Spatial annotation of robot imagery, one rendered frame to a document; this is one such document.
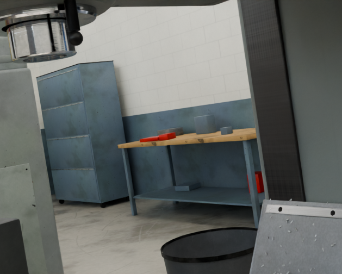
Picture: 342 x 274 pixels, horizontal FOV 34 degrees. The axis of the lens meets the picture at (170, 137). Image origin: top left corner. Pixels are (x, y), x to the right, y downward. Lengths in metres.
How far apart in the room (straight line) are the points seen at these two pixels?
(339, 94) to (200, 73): 6.00
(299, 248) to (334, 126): 0.16
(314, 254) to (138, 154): 7.26
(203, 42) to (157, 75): 1.01
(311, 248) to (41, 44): 0.44
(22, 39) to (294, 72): 0.40
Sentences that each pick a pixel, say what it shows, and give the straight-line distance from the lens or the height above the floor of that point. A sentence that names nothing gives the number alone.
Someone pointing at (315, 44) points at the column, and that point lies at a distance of 0.70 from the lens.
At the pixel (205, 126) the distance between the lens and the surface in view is 6.20.
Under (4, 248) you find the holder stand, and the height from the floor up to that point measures 1.08.
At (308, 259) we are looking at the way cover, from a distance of 0.71.
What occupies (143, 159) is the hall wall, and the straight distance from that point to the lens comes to 7.83.
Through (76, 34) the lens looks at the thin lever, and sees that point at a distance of 0.38.
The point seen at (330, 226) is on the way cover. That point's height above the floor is 1.06.
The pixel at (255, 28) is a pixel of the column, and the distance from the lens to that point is 0.75.
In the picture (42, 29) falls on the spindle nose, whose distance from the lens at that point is 0.40.
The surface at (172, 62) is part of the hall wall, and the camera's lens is 7.07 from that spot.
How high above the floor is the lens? 1.23
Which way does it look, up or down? 3 degrees down
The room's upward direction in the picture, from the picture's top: 9 degrees counter-clockwise
